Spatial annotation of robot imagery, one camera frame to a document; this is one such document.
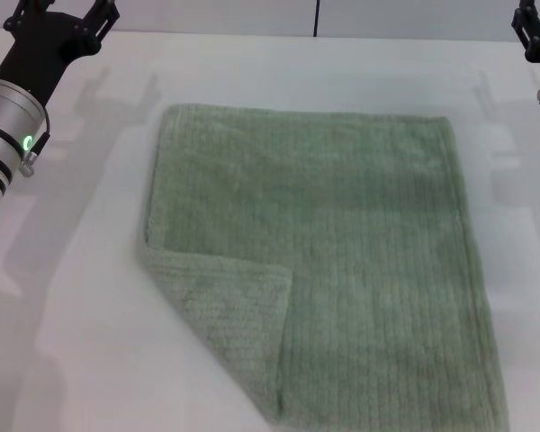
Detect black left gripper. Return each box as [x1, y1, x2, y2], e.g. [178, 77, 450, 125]
[0, 0, 122, 110]

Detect green ribbed terry towel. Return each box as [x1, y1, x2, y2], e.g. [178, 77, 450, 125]
[137, 103, 510, 432]

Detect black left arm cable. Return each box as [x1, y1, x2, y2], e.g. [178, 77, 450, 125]
[19, 114, 51, 177]

